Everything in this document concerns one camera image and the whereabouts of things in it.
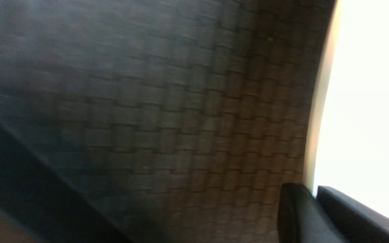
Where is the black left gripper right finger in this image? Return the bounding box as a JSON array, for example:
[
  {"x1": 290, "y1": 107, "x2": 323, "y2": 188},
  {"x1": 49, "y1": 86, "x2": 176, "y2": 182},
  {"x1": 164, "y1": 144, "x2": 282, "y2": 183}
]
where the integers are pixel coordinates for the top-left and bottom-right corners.
[{"x1": 316, "y1": 186, "x2": 389, "y2": 243}]

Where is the large white square plate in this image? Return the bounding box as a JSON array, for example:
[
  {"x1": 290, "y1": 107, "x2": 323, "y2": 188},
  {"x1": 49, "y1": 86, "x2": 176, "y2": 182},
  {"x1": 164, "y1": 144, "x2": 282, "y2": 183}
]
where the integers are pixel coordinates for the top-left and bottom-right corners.
[{"x1": 304, "y1": 0, "x2": 389, "y2": 218}]

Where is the black serving tray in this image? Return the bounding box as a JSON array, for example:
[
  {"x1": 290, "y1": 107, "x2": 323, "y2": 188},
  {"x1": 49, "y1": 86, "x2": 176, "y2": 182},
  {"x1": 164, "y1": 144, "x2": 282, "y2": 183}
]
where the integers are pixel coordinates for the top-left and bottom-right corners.
[{"x1": 0, "y1": 0, "x2": 335, "y2": 243}]

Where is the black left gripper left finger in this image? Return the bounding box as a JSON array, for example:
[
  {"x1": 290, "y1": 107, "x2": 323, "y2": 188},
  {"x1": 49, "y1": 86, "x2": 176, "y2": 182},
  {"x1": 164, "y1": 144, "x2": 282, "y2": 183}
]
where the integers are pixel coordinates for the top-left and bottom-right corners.
[{"x1": 277, "y1": 183, "x2": 347, "y2": 243}]

